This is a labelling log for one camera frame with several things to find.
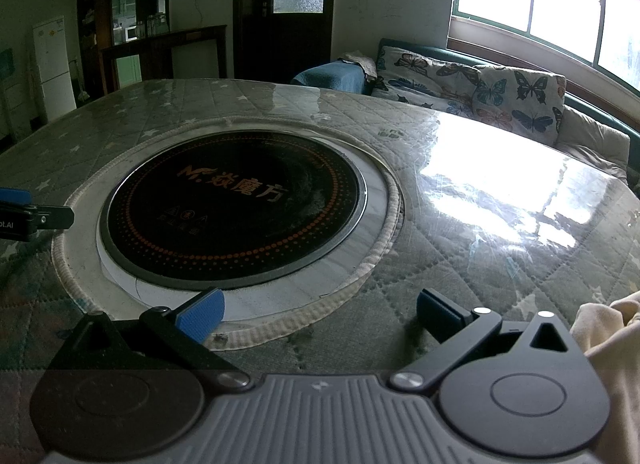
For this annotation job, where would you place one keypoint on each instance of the small pale towel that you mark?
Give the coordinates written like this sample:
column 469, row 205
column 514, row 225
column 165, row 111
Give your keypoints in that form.
column 360, row 63

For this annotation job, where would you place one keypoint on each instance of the dark wooden door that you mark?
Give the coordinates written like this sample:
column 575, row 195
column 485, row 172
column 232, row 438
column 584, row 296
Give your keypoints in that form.
column 295, row 44

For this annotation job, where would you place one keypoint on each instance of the cream cloth garment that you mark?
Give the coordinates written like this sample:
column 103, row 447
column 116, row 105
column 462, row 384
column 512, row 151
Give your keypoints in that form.
column 617, row 359

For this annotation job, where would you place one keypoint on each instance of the butterfly print pillow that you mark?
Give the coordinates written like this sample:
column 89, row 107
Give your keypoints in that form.
column 520, row 101
column 425, row 79

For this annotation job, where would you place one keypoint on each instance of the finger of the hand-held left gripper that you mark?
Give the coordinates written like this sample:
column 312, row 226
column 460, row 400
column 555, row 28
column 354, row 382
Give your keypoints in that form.
column 55, row 216
column 14, row 195

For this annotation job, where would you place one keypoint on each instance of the plain beige pillow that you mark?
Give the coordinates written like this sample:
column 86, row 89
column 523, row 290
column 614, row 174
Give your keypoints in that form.
column 592, row 136

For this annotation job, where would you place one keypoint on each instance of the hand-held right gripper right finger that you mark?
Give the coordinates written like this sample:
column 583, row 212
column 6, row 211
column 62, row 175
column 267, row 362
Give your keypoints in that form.
column 440, row 309

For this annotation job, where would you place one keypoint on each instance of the round black induction cooktop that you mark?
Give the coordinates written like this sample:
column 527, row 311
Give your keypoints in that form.
column 230, row 214

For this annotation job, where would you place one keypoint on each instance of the teal sofa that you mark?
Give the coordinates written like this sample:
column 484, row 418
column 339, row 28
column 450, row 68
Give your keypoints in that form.
column 595, row 111

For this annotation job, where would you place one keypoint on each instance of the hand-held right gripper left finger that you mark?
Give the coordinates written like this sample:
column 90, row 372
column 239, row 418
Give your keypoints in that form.
column 202, row 318

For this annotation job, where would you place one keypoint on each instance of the dark wooden console table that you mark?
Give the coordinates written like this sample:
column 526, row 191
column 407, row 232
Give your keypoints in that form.
column 175, row 49

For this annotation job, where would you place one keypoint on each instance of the white refrigerator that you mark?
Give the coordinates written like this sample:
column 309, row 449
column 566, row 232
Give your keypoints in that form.
column 54, row 64

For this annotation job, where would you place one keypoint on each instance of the blue quilted sofa throw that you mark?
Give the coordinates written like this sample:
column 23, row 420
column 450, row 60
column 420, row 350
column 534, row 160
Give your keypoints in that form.
column 330, row 78

